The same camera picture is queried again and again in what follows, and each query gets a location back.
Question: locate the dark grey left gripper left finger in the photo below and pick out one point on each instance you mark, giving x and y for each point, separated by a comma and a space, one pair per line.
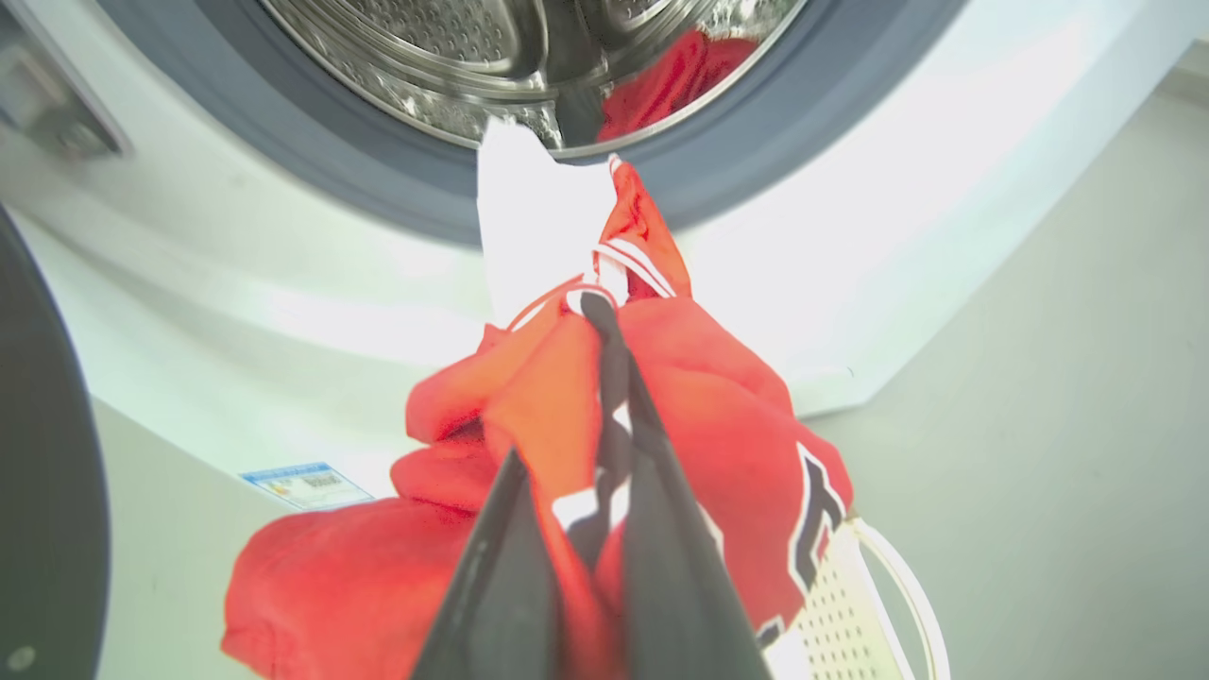
496, 604

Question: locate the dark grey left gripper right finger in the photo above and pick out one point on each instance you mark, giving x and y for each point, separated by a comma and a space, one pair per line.
671, 576

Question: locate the red and white sports jersey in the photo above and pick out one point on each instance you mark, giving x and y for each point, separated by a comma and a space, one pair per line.
727, 425

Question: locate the white perforated laundry basket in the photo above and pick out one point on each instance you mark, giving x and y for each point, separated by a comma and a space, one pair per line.
855, 614

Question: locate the white front-load washing machine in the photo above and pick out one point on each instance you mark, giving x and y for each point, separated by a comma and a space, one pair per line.
897, 208

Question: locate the dark washing machine door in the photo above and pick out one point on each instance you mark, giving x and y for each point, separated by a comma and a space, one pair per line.
42, 472

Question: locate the blue energy label sticker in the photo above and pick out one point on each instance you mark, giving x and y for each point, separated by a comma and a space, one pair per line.
307, 485

